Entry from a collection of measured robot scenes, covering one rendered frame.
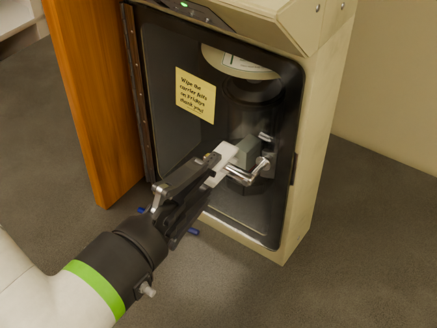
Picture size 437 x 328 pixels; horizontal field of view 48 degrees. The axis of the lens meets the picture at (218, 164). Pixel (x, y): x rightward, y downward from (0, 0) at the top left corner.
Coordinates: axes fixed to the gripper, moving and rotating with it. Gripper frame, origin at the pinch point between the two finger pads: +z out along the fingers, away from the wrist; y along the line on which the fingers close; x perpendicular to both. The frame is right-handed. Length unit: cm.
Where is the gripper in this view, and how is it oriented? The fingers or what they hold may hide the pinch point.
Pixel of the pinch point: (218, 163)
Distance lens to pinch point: 75.7
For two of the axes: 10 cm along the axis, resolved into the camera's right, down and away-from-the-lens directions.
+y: 0.0, -7.1, -7.1
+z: 5.7, -5.8, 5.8
